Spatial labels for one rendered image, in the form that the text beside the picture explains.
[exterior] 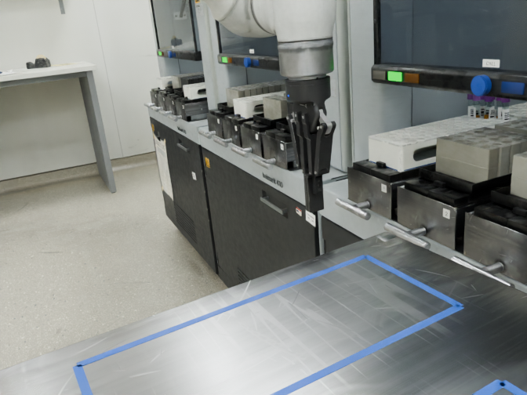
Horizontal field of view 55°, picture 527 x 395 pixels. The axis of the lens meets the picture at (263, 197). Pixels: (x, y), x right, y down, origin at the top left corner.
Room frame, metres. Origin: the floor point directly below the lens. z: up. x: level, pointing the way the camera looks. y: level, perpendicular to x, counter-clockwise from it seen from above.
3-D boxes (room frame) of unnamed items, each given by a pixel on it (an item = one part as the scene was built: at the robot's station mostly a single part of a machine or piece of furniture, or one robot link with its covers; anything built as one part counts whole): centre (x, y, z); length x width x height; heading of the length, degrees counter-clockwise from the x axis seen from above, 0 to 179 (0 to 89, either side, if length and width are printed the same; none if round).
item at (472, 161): (0.79, -0.34, 0.85); 0.12 x 0.02 x 0.06; 24
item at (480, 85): (0.74, -0.33, 0.98); 0.03 x 0.01 x 0.03; 23
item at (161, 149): (2.50, 0.51, 0.43); 0.27 x 0.02 x 0.36; 23
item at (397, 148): (0.97, -0.37, 0.83); 0.30 x 0.10 x 0.06; 113
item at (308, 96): (0.85, -0.09, 0.96); 0.08 x 0.07 x 0.09; 24
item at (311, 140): (0.84, -0.10, 0.89); 0.04 x 0.01 x 0.11; 114
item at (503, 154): (0.80, -0.36, 0.85); 0.12 x 0.02 x 0.06; 23
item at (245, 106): (1.62, -0.09, 0.83); 0.30 x 0.10 x 0.06; 113
